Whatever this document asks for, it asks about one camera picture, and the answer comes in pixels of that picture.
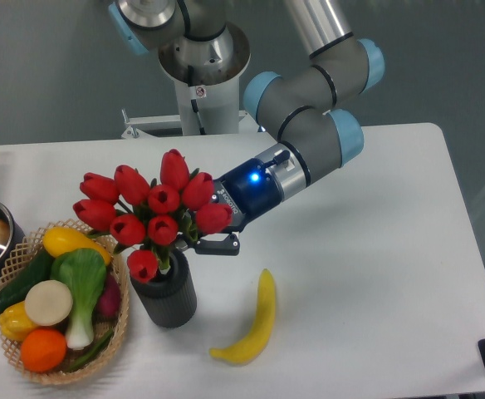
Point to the green bok choy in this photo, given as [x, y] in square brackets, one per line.
[83, 271]

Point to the dark green cucumber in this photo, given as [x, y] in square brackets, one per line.
[38, 270]

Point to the dark grey ribbed vase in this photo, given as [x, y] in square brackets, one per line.
[170, 300]

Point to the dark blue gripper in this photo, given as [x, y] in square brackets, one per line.
[249, 191]

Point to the orange fruit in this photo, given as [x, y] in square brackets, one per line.
[43, 349]

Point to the white round radish slice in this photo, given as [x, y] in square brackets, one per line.
[48, 303]

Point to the green bean pod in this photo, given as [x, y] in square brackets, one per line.
[92, 353]

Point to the red tulip bouquet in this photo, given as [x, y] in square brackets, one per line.
[148, 217]

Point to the yellow bell pepper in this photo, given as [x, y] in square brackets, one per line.
[15, 324]

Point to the purple sweet potato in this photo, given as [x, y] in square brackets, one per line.
[109, 302]

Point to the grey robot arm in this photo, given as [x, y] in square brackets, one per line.
[205, 55]

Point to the yellow banana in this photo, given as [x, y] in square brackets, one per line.
[254, 342]

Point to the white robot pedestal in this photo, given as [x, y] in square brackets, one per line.
[202, 110]

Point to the yellow squash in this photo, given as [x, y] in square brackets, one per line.
[61, 240]

